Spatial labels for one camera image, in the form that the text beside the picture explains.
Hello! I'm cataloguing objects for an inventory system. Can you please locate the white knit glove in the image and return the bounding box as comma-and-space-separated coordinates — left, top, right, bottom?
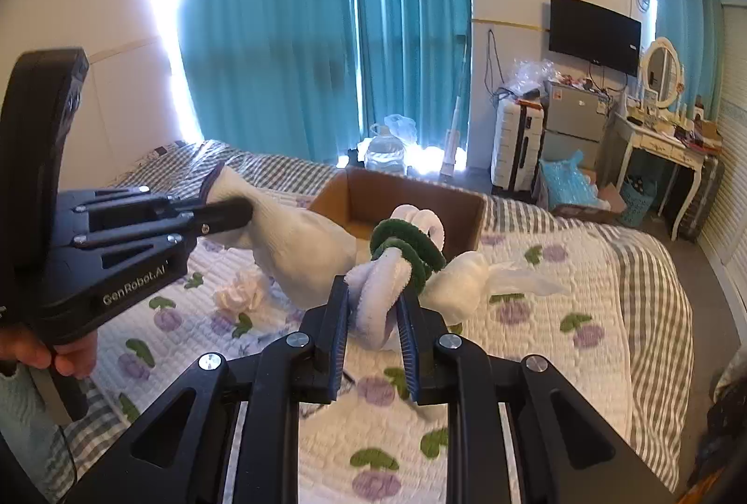
200, 164, 357, 309

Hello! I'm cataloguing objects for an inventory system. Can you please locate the cream lace fabric bundle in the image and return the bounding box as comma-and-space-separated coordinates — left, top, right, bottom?
213, 266, 271, 318

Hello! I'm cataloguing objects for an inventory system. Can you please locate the white towel with green scrunchies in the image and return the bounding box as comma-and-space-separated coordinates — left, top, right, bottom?
345, 204, 446, 350

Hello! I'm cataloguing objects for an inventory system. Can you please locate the person's left hand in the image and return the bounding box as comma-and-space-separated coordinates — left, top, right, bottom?
0, 324, 98, 379

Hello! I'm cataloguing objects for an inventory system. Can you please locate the white floral quilt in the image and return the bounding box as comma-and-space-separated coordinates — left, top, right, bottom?
86, 188, 638, 504

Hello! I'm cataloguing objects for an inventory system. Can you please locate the brown cardboard box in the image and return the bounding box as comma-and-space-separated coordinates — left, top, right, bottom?
307, 165, 489, 255

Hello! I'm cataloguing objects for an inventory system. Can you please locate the clear water jug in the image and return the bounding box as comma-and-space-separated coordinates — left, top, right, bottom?
363, 124, 407, 175

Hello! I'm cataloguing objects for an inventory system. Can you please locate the teal curtain left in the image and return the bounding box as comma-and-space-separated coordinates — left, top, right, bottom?
177, 0, 359, 164

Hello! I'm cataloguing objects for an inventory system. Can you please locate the teal curtain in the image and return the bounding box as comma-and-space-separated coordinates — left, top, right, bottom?
356, 0, 472, 147
656, 0, 723, 120
177, 0, 359, 164

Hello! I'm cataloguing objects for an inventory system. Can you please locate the grey checked bed sheet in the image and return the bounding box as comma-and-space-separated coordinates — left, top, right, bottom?
45, 139, 697, 504

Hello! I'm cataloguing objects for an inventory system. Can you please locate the box with blue bubble wrap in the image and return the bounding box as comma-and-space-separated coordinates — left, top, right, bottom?
534, 150, 627, 224

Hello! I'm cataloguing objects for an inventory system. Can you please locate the white suitcase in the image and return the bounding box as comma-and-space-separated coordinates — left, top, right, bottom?
490, 99, 544, 193

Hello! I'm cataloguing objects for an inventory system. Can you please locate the teal laundry basket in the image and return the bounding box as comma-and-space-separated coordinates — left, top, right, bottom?
618, 175, 657, 229

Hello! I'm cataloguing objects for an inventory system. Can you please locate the grey mini fridge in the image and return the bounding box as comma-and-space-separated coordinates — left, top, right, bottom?
541, 81, 608, 170

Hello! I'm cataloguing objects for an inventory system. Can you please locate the teal curtain middle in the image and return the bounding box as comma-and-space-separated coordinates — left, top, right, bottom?
356, 0, 472, 147

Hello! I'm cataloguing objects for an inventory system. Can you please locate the white louvered wardrobe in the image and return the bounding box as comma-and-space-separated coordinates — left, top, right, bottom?
700, 0, 747, 323

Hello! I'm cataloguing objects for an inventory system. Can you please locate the white dressing table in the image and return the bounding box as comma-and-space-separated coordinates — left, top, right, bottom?
596, 113, 709, 241

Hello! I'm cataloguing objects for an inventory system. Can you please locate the white oval vanity mirror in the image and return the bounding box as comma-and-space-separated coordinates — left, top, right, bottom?
638, 36, 685, 110

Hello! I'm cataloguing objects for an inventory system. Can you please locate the teal curtain right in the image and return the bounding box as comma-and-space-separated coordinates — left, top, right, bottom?
656, 0, 723, 120

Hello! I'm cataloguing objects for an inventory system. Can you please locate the black wall television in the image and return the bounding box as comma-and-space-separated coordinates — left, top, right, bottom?
548, 0, 642, 77

